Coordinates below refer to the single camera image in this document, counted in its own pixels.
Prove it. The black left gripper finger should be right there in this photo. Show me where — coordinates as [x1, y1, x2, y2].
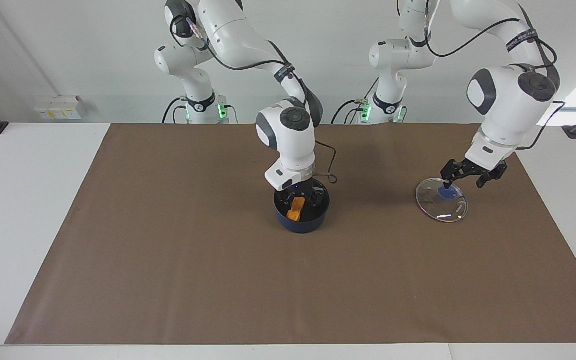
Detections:
[476, 169, 502, 190]
[440, 159, 470, 190]

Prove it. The yellow corn cob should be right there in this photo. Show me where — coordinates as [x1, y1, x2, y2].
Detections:
[286, 196, 307, 222]

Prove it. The glass lid with blue knob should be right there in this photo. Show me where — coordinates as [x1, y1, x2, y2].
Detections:
[415, 177, 469, 224]

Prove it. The dark blue saucepan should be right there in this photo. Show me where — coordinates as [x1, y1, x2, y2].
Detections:
[274, 177, 331, 234]

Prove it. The brown table mat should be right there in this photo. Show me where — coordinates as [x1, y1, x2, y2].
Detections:
[4, 123, 576, 346]

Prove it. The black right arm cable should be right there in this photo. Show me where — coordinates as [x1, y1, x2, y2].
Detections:
[168, 10, 340, 185]

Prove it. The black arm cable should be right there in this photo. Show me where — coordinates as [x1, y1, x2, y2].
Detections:
[168, 10, 340, 185]
[424, 0, 567, 151]

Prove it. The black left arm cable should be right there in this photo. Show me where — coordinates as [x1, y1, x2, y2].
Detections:
[424, 0, 567, 151]

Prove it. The black left base cable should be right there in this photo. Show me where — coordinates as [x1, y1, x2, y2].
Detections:
[331, 80, 380, 125]

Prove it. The black base cable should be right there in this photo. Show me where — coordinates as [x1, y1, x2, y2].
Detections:
[331, 80, 380, 125]
[162, 97, 240, 125]

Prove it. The black right base cable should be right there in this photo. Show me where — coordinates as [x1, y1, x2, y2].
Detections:
[162, 97, 240, 125]

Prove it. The white wall socket box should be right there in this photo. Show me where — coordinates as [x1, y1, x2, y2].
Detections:
[34, 96, 83, 121]

